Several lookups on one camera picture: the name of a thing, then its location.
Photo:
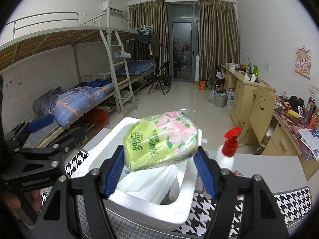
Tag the wooden smiley chair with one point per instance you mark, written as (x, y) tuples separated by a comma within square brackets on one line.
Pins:
[(258, 129)]

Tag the white pump lotion bottle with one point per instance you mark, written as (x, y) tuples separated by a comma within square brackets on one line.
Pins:
[(225, 153)]

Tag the white foam box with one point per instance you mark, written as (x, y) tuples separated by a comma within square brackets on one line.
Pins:
[(167, 217)]

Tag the blue plaid quilt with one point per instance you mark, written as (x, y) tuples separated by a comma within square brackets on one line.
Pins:
[(68, 106)]

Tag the red snack packet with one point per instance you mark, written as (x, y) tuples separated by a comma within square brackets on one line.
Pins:
[(238, 173)]

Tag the green tissue pack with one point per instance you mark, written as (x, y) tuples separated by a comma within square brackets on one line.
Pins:
[(160, 140)]

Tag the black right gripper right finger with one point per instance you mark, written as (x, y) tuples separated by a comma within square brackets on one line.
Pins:
[(261, 217)]

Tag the wooden desk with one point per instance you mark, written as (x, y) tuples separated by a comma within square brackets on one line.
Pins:
[(286, 139)]

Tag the metal bunk bed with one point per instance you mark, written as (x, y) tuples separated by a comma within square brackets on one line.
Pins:
[(37, 60)]

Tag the white paper tissue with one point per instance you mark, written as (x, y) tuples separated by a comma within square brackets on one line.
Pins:
[(158, 185)]

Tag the white air conditioner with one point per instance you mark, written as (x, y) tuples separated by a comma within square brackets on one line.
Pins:
[(108, 5)]

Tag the houndstooth table cloth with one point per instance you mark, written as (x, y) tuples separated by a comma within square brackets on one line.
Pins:
[(294, 206)]

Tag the black folding chair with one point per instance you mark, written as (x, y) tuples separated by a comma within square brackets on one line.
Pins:
[(161, 79)]

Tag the glass balcony door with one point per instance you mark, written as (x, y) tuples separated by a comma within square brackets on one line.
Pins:
[(182, 50)]

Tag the anime girl poster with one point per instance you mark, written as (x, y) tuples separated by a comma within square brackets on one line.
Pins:
[(303, 61)]

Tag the brown curtain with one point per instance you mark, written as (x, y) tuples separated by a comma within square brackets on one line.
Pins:
[(218, 35)]

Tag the metal bucket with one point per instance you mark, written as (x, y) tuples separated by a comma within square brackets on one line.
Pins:
[(220, 97)]

